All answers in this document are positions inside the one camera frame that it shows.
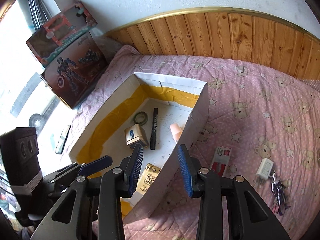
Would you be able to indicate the black smartphone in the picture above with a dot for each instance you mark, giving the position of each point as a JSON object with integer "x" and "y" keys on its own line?
{"x": 62, "y": 138}

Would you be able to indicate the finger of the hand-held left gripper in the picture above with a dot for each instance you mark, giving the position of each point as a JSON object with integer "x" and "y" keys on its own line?
{"x": 96, "y": 165}
{"x": 66, "y": 172}

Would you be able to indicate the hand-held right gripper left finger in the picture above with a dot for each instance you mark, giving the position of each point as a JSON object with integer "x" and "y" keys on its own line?
{"x": 136, "y": 170}

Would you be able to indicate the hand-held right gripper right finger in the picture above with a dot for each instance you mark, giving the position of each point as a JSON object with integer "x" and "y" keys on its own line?
{"x": 185, "y": 172}

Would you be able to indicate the window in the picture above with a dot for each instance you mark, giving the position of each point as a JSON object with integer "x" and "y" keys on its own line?
{"x": 22, "y": 92}

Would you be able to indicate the black marker pen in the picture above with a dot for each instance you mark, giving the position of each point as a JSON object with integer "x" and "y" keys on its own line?
{"x": 153, "y": 130}

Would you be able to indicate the red teal toy box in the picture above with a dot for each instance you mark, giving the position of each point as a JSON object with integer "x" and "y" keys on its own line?
{"x": 62, "y": 30}

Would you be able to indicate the pink bear printed blanket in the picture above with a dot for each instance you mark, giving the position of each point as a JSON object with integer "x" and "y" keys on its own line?
{"x": 250, "y": 92}

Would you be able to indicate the purple silver toy figure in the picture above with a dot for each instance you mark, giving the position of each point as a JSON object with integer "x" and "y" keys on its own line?
{"x": 278, "y": 192}

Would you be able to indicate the mauve pillow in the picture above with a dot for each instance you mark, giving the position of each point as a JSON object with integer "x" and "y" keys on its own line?
{"x": 112, "y": 47}

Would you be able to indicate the small pink block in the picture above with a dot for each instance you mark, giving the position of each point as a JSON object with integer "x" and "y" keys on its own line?
{"x": 175, "y": 131}

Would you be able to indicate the white charger adapter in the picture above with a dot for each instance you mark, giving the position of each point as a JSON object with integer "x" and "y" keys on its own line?
{"x": 265, "y": 168}

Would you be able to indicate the green tape roll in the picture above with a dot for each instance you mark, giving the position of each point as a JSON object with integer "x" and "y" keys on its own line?
{"x": 141, "y": 118}

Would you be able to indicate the white cardboard box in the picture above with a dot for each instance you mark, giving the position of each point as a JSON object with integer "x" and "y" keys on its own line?
{"x": 197, "y": 120}

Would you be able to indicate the cream rectangular box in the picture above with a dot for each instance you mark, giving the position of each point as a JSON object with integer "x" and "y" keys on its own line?
{"x": 148, "y": 178}

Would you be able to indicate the tan box with blue mark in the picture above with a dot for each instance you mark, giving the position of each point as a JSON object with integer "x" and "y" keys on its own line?
{"x": 135, "y": 135}

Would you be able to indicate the red and white small box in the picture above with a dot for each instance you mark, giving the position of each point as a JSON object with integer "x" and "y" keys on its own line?
{"x": 220, "y": 161}

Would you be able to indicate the brown robot toy box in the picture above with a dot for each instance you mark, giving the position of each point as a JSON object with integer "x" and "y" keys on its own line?
{"x": 72, "y": 72}

